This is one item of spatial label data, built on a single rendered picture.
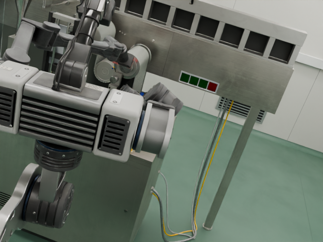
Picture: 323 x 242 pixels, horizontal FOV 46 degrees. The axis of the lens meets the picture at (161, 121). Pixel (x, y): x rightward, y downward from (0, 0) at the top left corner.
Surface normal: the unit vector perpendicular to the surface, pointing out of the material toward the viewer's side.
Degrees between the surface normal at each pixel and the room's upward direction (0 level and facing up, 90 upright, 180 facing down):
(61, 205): 52
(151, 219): 0
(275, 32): 90
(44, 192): 90
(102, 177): 90
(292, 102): 90
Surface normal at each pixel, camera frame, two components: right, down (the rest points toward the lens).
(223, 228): 0.26, -0.87
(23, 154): -0.22, 0.37
